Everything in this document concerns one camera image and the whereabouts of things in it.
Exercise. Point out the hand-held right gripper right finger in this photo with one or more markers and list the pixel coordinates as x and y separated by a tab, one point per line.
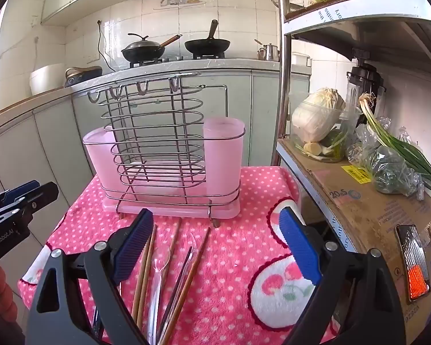
300	248

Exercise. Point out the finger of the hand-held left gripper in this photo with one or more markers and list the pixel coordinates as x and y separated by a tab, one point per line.
19	190
43	196

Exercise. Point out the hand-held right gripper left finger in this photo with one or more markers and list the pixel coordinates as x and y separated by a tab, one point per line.
133	248

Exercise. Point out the wooden chopstick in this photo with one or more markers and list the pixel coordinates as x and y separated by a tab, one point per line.
192	269
146	280
140	280
175	237

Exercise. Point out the clear plastic spoon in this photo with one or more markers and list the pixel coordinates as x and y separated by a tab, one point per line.
157	276

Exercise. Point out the dark metal chopstick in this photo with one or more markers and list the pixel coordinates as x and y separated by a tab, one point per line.
181	273

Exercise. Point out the clear plastic fork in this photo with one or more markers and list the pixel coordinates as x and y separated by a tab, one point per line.
186	276

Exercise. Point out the black utensil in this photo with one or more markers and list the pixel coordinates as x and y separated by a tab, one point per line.
97	325

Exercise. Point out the narrow pink plastic cup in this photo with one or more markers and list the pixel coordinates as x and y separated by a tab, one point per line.
222	158

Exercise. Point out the person's left hand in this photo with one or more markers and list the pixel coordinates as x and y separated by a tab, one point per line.
1	284

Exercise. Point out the green kitchen base cabinets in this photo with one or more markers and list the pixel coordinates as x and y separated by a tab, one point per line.
50	133

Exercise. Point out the flattened cardboard box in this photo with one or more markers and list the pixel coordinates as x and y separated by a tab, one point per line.
359	215

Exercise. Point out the pink polka dot towel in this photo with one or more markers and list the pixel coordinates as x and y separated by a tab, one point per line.
230	258

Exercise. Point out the pink plastic drip tray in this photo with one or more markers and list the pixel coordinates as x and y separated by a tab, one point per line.
230	211

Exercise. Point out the wooden cutting board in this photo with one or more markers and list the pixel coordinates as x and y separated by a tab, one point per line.
39	93

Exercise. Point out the ginger piece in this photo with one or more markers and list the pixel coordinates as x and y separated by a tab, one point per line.
311	148

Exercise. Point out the smartphone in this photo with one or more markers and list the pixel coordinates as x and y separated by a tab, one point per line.
413	262

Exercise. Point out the white rice cooker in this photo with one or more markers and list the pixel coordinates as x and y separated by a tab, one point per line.
46	79

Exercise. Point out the plastic bag of greens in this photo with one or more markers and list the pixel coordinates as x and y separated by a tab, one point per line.
388	169

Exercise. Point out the clear plastic container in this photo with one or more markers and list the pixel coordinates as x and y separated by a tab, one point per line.
346	129

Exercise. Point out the napa cabbage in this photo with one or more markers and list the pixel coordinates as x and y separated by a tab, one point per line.
318	115

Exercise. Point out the scallions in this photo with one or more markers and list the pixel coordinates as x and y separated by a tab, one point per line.
398	147

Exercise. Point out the metal shelf unit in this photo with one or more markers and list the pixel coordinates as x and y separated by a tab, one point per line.
285	79

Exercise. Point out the black wok with lid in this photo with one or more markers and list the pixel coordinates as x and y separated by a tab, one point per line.
142	50

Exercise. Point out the black blender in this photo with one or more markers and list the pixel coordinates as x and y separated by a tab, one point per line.
366	79

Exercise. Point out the white container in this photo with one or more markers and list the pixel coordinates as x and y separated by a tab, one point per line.
301	59

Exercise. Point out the gas stove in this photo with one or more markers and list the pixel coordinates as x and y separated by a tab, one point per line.
179	59

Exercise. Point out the stainless steel kettle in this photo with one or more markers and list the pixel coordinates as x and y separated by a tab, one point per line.
271	52

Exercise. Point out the cardboard shelf liner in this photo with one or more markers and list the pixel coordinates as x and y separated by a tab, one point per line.
362	5

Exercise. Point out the wall utensil rail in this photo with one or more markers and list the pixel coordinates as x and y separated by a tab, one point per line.
177	1

